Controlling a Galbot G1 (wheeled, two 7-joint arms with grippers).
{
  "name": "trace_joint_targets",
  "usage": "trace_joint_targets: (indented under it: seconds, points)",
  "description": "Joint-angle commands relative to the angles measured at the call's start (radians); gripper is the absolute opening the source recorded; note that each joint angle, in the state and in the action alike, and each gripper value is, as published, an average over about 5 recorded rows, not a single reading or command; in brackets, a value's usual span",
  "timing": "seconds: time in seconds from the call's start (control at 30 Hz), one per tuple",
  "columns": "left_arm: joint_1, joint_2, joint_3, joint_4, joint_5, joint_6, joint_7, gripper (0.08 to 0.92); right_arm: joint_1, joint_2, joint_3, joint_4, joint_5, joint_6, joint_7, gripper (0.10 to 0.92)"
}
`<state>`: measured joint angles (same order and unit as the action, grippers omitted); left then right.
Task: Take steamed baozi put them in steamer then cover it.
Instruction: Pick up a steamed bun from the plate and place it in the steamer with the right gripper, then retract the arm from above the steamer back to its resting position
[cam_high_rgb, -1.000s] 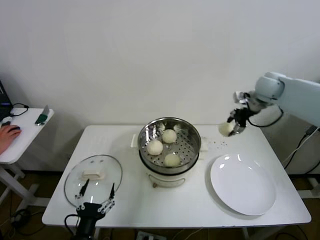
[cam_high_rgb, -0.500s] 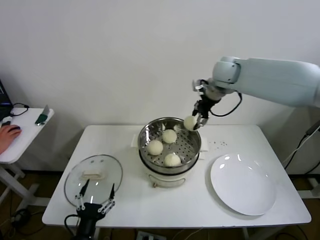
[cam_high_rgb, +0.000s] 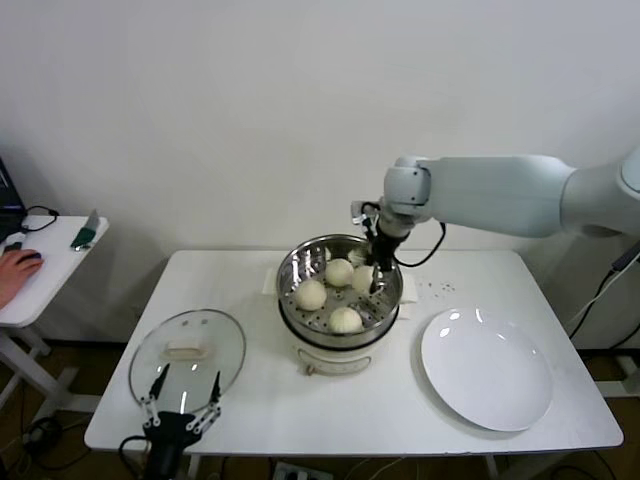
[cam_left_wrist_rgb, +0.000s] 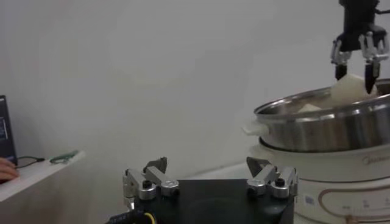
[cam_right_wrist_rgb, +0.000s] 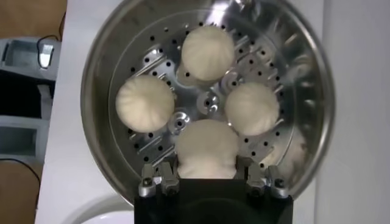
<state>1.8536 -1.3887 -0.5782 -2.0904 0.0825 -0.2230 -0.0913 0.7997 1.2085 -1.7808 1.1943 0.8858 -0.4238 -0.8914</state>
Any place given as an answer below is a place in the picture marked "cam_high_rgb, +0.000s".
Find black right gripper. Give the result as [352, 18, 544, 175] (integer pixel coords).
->
[363, 232, 401, 296]

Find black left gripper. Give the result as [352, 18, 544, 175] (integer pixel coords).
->
[139, 363, 223, 480]

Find white steamed baozi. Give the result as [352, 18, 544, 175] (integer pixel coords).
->
[324, 257, 355, 288]
[350, 264, 376, 295]
[328, 306, 363, 335]
[293, 278, 328, 311]

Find glass lid with white handle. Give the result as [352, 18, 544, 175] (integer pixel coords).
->
[128, 309, 247, 414]

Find perforated steel steamer basket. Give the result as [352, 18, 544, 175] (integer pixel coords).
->
[261, 233, 419, 351]

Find person's bare hand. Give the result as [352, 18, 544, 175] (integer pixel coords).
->
[0, 248, 43, 311]

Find grey floor power strip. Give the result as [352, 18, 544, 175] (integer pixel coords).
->
[272, 462, 321, 480]

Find white round plate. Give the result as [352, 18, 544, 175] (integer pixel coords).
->
[419, 307, 555, 432]

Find white floor power strip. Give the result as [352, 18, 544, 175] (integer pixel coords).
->
[19, 418, 61, 451]

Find white side table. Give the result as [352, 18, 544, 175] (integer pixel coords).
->
[0, 215, 110, 416]

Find black laptop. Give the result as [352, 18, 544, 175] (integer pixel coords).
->
[0, 157, 26, 239]

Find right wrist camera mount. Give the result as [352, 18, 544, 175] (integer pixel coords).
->
[349, 199, 377, 230]

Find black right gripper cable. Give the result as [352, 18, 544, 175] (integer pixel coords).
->
[394, 219, 446, 267]

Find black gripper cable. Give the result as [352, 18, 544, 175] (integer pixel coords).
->
[118, 435, 151, 464]
[394, 219, 446, 267]

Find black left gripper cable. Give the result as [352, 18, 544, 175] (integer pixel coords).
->
[118, 435, 151, 464]

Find green handled knife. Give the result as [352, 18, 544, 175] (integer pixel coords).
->
[68, 209, 100, 253]

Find thin black looped cable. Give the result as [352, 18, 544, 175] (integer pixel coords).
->
[19, 206, 60, 234]

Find black power adapter cable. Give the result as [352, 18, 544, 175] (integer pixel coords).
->
[569, 247, 640, 351]

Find white floor frame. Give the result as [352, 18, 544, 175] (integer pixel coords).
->
[594, 354, 640, 399]

